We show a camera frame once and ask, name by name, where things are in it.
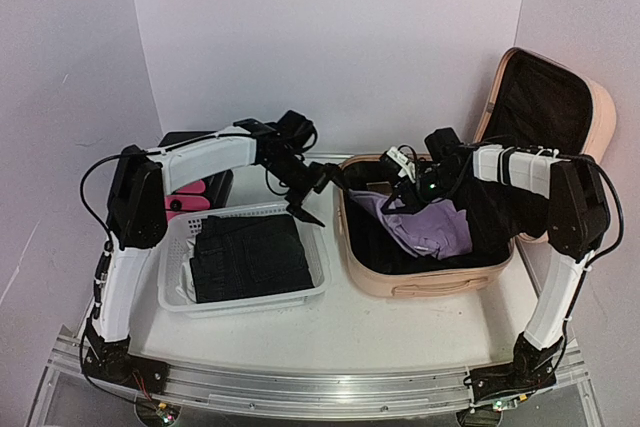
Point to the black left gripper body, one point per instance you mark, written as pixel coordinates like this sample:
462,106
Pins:
300,177

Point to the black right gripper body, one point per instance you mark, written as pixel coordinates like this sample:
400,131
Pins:
416,202

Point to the purple garment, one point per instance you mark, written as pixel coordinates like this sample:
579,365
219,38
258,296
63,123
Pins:
438,230

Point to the pink hard-shell suitcase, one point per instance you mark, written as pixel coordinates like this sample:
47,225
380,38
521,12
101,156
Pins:
533,102

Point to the black garment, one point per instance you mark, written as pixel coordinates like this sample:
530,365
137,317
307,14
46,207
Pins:
248,257

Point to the black pink drawer organizer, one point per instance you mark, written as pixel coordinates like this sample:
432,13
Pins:
208,193

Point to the white perforated plastic basket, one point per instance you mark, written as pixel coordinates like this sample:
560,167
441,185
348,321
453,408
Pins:
189,225

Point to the white t-shirt blue print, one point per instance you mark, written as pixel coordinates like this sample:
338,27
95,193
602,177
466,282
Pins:
186,288

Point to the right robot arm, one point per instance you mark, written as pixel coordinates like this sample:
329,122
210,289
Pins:
580,197

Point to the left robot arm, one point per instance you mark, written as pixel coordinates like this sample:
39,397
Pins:
136,220

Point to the brown wallet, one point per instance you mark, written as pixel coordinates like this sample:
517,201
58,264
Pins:
381,187

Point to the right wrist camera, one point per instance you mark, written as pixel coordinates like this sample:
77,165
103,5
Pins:
401,165

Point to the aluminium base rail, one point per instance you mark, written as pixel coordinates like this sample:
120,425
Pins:
71,392

